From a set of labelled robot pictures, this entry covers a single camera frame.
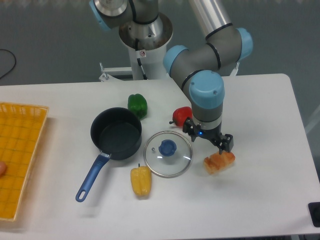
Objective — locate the red bell pepper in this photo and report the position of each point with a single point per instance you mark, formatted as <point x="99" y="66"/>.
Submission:
<point x="180" y="115"/>

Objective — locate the white table frame bracket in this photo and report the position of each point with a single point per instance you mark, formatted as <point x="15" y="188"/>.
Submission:
<point x="235" y="70"/>

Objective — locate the orange salmon sushi toy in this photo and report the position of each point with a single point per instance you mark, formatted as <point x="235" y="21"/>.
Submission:
<point x="218" y="162"/>

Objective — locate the fingertip at left edge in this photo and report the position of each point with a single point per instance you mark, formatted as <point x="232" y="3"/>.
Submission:
<point x="3" y="168"/>

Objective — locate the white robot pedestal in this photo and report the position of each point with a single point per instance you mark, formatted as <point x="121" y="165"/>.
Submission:
<point x="147" y="47"/>

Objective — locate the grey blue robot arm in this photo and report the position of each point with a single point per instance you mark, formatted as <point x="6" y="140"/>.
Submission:
<point x="194" y="71"/>

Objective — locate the green bell pepper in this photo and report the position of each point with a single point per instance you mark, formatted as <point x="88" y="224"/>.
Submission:
<point x="138" y="105"/>

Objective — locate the black object at table corner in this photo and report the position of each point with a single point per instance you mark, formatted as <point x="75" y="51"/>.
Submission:
<point x="314" y="210"/>

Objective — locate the dark saucepan blue handle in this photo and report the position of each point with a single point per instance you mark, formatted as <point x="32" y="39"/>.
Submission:
<point x="117" y="133"/>

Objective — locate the yellow woven basket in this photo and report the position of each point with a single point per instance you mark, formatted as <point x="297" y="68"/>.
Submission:
<point x="21" y="126"/>

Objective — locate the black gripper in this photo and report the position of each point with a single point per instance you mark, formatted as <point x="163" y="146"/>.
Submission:
<point x="214" y="135"/>

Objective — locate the glass lid blue knob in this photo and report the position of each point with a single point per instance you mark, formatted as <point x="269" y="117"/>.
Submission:
<point x="168" y="154"/>

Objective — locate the yellow bell pepper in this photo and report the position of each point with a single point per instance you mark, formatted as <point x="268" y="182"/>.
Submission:
<point x="141" y="181"/>

